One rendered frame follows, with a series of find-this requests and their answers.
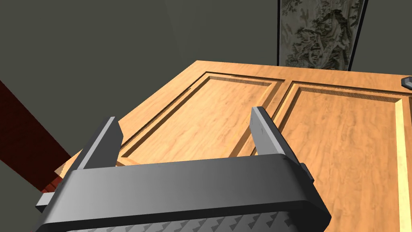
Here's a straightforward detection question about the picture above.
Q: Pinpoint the wooden panelled door leaf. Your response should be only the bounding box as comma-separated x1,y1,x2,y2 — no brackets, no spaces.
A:
54,60,412,232

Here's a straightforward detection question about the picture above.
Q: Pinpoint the framed landscape wall picture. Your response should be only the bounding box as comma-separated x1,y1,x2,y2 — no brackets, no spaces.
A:
276,0,369,71

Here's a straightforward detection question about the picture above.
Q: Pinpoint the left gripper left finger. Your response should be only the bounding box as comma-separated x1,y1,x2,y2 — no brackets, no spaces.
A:
75,116,124,171

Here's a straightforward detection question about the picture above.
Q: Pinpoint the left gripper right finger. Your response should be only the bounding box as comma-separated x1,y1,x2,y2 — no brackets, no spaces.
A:
250,106,300,165

